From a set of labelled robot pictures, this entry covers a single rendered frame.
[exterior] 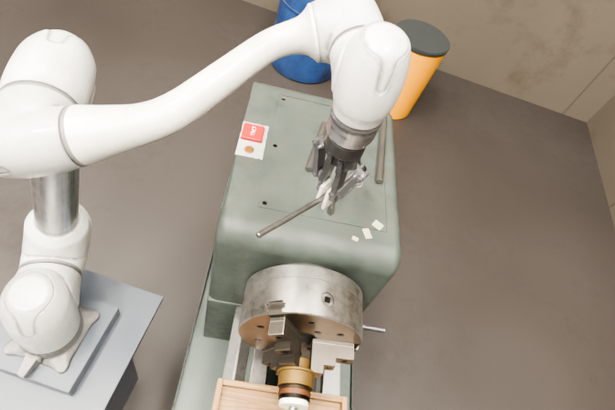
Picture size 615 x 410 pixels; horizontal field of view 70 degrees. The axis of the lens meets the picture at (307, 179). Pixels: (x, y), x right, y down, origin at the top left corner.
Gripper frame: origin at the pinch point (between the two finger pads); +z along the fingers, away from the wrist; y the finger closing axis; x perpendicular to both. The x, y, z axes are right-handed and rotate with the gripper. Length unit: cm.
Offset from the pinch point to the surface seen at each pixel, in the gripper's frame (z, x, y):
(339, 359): 32.6, -12.3, 25.0
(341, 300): 20.8, -6.0, 16.6
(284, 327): 21.8, -20.1, 11.5
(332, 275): 20.0, -3.3, 11.0
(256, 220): 17.6, -8.0, -11.5
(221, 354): 88, -23, -5
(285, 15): 109, 162, -157
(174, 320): 143, -20, -42
